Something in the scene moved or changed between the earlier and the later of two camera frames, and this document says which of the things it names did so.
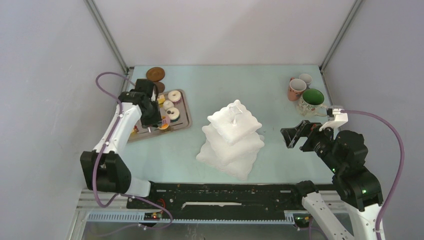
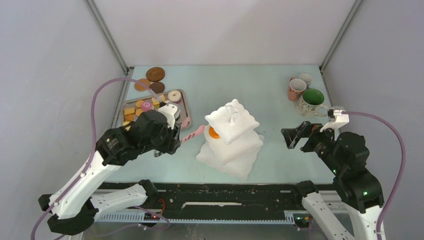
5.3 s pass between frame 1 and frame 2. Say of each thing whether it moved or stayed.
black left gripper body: moved
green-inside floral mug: stayed
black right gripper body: stayed
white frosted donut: stayed
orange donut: moved
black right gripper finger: stayed
